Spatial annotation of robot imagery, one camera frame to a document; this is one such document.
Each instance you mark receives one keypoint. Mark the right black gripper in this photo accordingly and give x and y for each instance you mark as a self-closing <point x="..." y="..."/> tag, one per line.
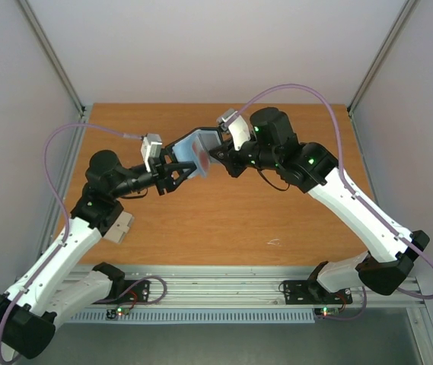
<point x="230" y="157"/>

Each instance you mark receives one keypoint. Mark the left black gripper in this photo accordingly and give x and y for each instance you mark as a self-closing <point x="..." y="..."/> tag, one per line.
<point x="167" y="181"/>

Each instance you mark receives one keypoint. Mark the red white credit card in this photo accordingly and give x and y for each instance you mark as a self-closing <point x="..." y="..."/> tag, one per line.
<point x="201" y="157"/>

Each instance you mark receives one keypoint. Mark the black leather card holder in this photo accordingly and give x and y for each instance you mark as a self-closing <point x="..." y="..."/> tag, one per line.
<point x="181" y="148"/>

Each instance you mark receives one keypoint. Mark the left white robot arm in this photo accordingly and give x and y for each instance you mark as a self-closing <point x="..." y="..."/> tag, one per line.
<point x="33" y="308"/>

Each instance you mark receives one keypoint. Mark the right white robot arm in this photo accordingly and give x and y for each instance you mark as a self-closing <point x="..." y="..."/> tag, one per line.
<point x="269" y="143"/>

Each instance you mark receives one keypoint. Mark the grey card holder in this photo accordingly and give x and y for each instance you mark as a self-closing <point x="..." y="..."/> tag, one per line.
<point x="120" y="228"/>

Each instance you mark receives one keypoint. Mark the left circuit board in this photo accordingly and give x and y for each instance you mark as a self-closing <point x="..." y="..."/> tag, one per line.
<point x="119" y="312"/>

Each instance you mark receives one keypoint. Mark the circuit board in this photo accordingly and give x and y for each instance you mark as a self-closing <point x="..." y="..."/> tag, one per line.
<point x="326" y="311"/>
<point x="119" y="312"/>

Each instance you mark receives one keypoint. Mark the right circuit board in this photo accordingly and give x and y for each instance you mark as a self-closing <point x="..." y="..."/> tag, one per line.
<point x="326" y="311"/>

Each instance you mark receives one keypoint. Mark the aluminium frame rails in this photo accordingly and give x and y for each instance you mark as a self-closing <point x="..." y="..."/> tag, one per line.
<point x="231" y="286"/>

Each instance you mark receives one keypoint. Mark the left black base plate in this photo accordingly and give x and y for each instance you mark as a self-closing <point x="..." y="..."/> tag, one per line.
<point x="138" y="293"/>

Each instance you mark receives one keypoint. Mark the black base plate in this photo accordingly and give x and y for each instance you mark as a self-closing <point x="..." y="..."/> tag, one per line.
<point x="138" y="293"/>
<point x="297" y="292"/>

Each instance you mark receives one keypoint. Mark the grey slotted cable duct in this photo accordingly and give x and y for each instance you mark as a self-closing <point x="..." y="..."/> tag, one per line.
<point x="183" y="316"/>

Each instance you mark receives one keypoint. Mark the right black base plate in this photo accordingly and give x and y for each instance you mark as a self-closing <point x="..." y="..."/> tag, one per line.
<point x="297" y="292"/>

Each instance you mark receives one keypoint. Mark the left aluminium corner post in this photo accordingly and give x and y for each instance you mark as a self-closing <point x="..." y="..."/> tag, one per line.
<point x="38" y="31"/>

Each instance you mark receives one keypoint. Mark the aluminium corner post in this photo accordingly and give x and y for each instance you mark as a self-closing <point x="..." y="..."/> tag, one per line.
<point x="38" y="31"/>
<point x="392" y="35"/>

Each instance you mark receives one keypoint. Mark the right aluminium corner post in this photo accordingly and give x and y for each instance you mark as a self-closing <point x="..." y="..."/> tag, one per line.
<point x="392" y="35"/>

